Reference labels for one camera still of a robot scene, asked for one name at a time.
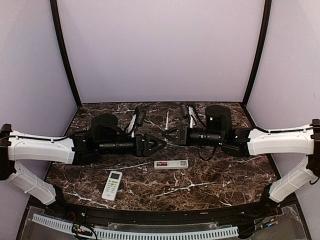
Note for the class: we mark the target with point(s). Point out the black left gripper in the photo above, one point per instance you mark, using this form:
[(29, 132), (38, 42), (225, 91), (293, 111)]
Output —
[(144, 151)]

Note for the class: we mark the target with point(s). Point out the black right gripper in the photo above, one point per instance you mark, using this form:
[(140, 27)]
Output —
[(183, 131)]

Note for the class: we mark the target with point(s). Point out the white KT-16 remote control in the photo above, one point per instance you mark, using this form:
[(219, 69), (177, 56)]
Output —
[(172, 164)]

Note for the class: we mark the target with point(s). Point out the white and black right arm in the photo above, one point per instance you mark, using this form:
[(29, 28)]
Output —
[(217, 131)]

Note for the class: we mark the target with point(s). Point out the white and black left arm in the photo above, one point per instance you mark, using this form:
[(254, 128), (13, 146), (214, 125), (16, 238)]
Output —
[(82, 148)]

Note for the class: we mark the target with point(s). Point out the white remote with green buttons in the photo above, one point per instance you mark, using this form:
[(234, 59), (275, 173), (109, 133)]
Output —
[(112, 185)]

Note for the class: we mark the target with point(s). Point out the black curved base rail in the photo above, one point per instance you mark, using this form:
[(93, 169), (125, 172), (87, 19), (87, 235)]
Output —
[(242, 214)]

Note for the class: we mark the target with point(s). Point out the white slotted cable duct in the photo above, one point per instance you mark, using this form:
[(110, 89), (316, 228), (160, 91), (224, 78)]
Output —
[(127, 233)]

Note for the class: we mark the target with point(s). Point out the right black frame post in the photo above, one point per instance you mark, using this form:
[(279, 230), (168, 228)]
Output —
[(258, 52)]

